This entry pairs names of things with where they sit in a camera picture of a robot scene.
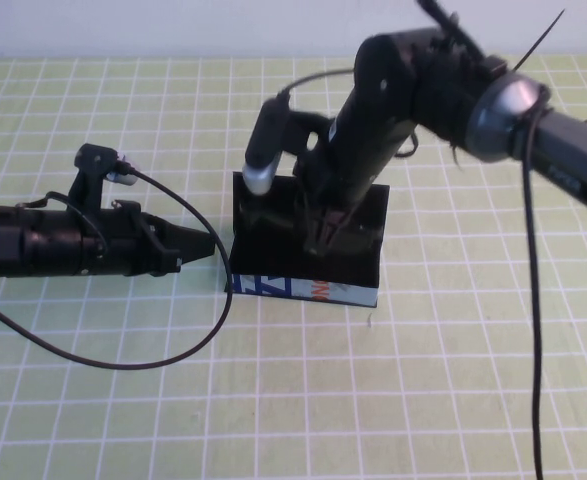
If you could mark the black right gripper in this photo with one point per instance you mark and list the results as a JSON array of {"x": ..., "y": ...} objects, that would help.
[{"x": 353, "y": 165}]

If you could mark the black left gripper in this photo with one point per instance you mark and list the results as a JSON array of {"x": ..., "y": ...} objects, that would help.
[{"x": 138, "y": 245}]

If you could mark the black glasses case printed front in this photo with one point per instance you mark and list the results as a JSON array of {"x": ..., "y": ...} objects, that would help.
[{"x": 273, "y": 260}]

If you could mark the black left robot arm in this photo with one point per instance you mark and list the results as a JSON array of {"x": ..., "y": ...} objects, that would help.
[{"x": 33, "y": 245}]

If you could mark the green white-grid tablecloth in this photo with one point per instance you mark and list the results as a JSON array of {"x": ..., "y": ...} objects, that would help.
[{"x": 323, "y": 400}]

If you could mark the long black zip tie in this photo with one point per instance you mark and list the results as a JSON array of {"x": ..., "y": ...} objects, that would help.
[{"x": 543, "y": 37}]

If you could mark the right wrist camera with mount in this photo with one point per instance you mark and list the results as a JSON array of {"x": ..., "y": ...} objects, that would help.
[{"x": 263, "y": 150}]

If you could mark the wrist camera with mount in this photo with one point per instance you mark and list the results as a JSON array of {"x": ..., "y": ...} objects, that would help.
[
  {"x": 263, "y": 150},
  {"x": 90, "y": 170}
]

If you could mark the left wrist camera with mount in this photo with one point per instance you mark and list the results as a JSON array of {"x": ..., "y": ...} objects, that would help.
[{"x": 90, "y": 170}]

